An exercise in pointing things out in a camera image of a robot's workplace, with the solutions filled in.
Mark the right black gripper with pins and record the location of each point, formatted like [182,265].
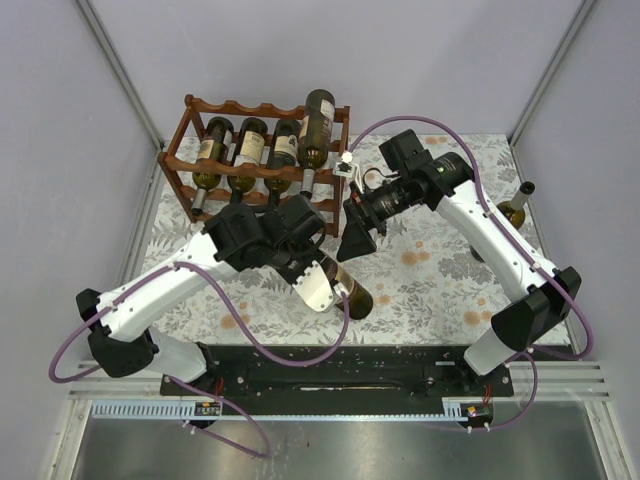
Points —
[356,239]

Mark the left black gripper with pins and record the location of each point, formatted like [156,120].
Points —
[314,254]

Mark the wine bottle brown label front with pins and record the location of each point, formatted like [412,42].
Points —
[359,299]

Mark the wine bottle brown label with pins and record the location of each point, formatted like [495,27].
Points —
[315,136]
[359,299]

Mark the wine bottle brown label back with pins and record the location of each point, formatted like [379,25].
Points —
[315,136]

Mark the brown wooden wine rack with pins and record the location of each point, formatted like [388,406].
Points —
[171,164]

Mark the green wine bottle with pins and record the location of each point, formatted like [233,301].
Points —
[215,147]

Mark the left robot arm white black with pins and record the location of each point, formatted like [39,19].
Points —
[239,237]

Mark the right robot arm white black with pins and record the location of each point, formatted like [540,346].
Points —
[539,293]

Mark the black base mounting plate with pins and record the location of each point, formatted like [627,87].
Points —
[433,371]

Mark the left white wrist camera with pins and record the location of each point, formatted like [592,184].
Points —
[313,287]

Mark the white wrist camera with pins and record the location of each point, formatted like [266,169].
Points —
[313,287]
[347,168]

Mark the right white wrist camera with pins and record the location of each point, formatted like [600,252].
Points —
[347,168]

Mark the white slotted cable duct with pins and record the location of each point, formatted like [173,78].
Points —
[191,410]

